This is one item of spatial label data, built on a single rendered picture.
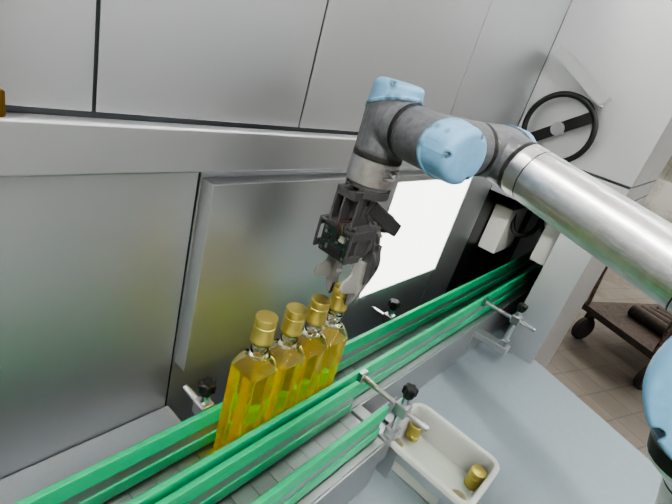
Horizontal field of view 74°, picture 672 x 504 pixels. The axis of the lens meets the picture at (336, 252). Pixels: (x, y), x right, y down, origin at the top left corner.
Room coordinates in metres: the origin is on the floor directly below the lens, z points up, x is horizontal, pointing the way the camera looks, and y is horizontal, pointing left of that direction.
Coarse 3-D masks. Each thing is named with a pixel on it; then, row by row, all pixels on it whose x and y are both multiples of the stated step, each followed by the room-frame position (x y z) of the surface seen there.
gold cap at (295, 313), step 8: (288, 304) 0.60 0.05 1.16; (296, 304) 0.60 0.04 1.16; (288, 312) 0.58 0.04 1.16; (296, 312) 0.58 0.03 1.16; (304, 312) 0.59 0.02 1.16; (288, 320) 0.58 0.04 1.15; (296, 320) 0.58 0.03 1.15; (304, 320) 0.59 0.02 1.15; (280, 328) 0.59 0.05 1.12; (288, 328) 0.58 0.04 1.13; (296, 328) 0.58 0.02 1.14; (296, 336) 0.58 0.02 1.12
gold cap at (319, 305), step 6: (318, 294) 0.65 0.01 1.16; (312, 300) 0.63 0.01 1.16; (318, 300) 0.63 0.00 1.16; (324, 300) 0.64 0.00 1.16; (330, 300) 0.65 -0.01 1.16; (312, 306) 0.63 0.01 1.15; (318, 306) 0.62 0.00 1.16; (324, 306) 0.63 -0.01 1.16; (312, 312) 0.63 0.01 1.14; (318, 312) 0.62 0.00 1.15; (324, 312) 0.63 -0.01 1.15; (306, 318) 0.63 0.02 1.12; (312, 318) 0.63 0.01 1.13; (318, 318) 0.63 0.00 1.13; (324, 318) 0.63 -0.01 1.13; (312, 324) 0.62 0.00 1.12; (318, 324) 0.63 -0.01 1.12
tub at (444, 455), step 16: (432, 416) 0.83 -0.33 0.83; (432, 432) 0.82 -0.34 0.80; (448, 432) 0.80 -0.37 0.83; (400, 448) 0.70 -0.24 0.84; (416, 448) 0.79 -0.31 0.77; (432, 448) 0.80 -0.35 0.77; (448, 448) 0.79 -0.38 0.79; (464, 448) 0.78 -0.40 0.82; (480, 448) 0.77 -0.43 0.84; (416, 464) 0.67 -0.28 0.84; (432, 464) 0.75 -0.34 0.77; (448, 464) 0.77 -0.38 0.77; (464, 464) 0.77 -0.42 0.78; (480, 464) 0.75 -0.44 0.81; (496, 464) 0.73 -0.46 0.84; (432, 480) 0.65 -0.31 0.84; (448, 480) 0.72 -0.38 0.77; (448, 496) 0.63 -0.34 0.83; (480, 496) 0.64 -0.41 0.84
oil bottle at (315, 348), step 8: (304, 336) 0.63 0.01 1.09; (320, 336) 0.64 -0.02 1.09; (304, 344) 0.62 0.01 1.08; (312, 344) 0.62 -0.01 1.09; (320, 344) 0.63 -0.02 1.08; (312, 352) 0.61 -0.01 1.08; (320, 352) 0.63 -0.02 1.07; (312, 360) 0.61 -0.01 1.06; (320, 360) 0.63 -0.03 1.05; (304, 368) 0.61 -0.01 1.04; (312, 368) 0.62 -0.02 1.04; (320, 368) 0.64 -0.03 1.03; (304, 376) 0.61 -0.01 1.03; (312, 376) 0.63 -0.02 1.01; (304, 384) 0.61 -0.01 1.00; (312, 384) 0.63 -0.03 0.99; (296, 392) 0.61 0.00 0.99; (304, 392) 0.62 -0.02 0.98; (312, 392) 0.64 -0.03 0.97; (296, 400) 0.61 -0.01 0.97
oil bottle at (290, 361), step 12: (276, 348) 0.58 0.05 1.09; (288, 348) 0.58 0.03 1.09; (300, 348) 0.59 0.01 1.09; (276, 360) 0.57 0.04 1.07; (288, 360) 0.57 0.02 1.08; (300, 360) 0.59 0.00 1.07; (288, 372) 0.57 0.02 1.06; (300, 372) 0.59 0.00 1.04; (276, 384) 0.56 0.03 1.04; (288, 384) 0.57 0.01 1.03; (276, 396) 0.56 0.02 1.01; (288, 396) 0.58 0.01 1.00; (276, 408) 0.56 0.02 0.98; (288, 408) 0.59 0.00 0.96; (264, 420) 0.56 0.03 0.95
